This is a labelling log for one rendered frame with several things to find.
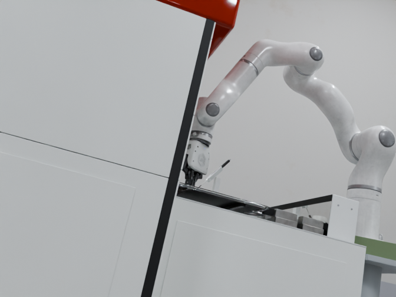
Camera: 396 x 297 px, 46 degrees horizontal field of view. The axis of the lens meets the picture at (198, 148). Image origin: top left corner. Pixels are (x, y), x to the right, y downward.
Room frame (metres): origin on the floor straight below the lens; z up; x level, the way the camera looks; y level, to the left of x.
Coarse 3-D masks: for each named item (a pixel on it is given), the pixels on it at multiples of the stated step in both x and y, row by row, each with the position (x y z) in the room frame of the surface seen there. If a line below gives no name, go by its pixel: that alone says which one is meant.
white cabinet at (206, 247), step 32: (192, 224) 1.22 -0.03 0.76; (224, 224) 1.24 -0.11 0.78; (256, 224) 1.26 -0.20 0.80; (192, 256) 1.22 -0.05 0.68; (224, 256) 1.24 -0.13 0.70; (256, 256) 1.26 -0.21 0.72; (288, 256) 1.28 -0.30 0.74; (320, 256) 1.31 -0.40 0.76; (352, 256) 1.33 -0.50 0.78; (160, 288) 1.21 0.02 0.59; (192, 288) 1.22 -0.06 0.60; (224, 288) 1.24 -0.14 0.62; (256, 288) 1.27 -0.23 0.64; (288, 288) 1.29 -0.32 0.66; (320, 288) 1.31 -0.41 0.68; (352, 288) 1.34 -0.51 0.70
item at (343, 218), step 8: (336, 200) 1.38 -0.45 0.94; (344, 200) 1.39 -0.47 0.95; (352, 200) 1.40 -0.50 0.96; (336, 208) 1.38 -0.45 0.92; (344, 208) 1.39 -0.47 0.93; (352, 208) 1.40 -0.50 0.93; (336, 216) 1.39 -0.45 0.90; (344, 216) 1.39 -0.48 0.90; (352, 216) 1.40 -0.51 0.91; (336, 224) 1.39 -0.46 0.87; (344, 224) 1.39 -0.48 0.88; (352, 224) 1.40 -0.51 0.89; (328, 232) 1.38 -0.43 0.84; (336, 232) 1.39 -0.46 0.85; (344, 232) 1.39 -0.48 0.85; (352, 232) 1.40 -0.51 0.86; (352, 240) 1.40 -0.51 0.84
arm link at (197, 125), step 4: (200, 100) 1.51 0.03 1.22; (204, 100) 1.51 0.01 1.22; (200, 104) 1.51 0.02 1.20; (196, 108) 1.52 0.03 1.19; (196, 112) 1.50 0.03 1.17; (196, 116) 1.50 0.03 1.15; (196, 120) 1.51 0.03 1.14; (196, 124) 1.51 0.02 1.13; (200, 124) 1.50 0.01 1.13; (192, 128) 1.52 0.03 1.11; (196, 128) 1.51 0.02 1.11; (200, 128) 1.51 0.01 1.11; (204, 128) 1.51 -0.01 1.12; (208, 128) 1.51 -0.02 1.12; (212, 128) 1.52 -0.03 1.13; (204, 132) 1.51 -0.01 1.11; (208, 132) 1.51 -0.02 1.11; (212, 132) 1.53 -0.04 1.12; (212, 136) 1.54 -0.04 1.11
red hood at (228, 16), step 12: (156, 0) 0.97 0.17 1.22; (168, 0) 0.97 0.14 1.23; (180, 0) 0.98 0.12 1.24; (192, 0) 0.98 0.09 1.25; (204, 0) 0.99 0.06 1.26; (216, 0) 1.00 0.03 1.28; (228, 0) 1.00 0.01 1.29; (192, 12) 0.99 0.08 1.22; (204, 12) 0.99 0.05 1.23; (216, 12) 1.00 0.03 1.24; (228, 12) 1.01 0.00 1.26; (216, 24) 1.01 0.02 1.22; (228, 24) 1.01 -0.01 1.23; (216, 36) 1.07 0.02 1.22; (216, 48) 1.14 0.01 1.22
